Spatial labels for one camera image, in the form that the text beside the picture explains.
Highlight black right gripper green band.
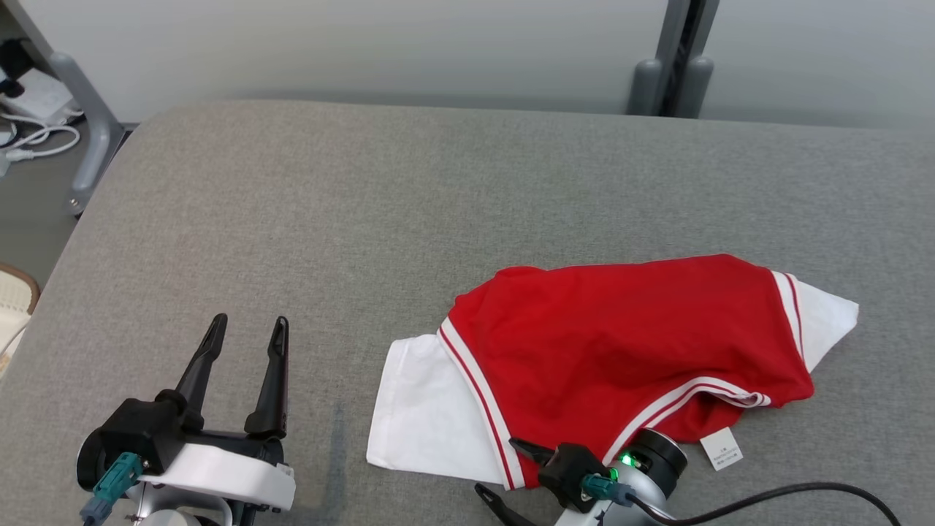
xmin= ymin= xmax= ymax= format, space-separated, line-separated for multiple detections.
xmin=475 ymin=429 xmax=688 ymax=526

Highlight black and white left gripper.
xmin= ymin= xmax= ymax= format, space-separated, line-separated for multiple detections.
xmin=77 ymin=314 xmax=297 ymax=512

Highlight red and white shirt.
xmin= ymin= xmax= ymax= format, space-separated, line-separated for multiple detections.
xmin=366 ymin=254 xmax=860 ymax=492

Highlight cream laundry basket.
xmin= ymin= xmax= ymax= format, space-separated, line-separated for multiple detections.
xmin=0 ymin=263 xmax=42 ymax=377

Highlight grey metal desk leg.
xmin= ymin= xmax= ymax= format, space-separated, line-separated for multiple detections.
xmin=0 ymin=0 xmax=126 ymax=217

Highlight black electronic device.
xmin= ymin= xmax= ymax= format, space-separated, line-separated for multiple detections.
xmin=0 ymin=40 xmax=36 ymax=98

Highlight grey partition feet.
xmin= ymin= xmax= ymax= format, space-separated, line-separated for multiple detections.
xmin=627 ymin=0 xmax=720 ymax=119

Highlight black cable with teal connector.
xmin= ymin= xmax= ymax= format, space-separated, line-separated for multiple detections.
xmin=79 ymin=451 xmax=145 ymax=526
xmin=582 ymin=473 xmax=903 ymax=526

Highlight white power cables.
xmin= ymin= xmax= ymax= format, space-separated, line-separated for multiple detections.
xmin=0 ymin=113 xmax=81 ymax=163

